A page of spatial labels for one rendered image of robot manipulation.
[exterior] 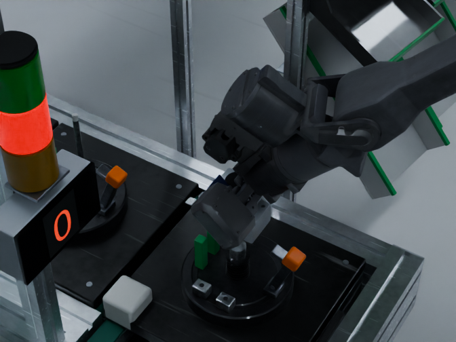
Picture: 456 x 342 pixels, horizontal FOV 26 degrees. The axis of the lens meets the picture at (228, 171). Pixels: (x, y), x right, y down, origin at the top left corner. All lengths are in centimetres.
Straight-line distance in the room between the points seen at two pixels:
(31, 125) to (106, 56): 86
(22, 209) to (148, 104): 70
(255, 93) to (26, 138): 22
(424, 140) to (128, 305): 48
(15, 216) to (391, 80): 38
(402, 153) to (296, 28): 27
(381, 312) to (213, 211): 32
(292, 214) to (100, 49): 58
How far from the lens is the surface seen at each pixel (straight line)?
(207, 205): 101
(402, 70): 94
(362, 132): 93
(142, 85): 169
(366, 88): 94
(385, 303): 125
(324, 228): 132
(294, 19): 119
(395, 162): 136
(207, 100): 165
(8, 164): 94
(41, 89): 89
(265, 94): 95
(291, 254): 114
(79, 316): 124
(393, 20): 126
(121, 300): 120
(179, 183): 136
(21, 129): 90
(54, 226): 99
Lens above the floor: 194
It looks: 45 degrees down
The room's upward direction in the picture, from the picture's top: straight up
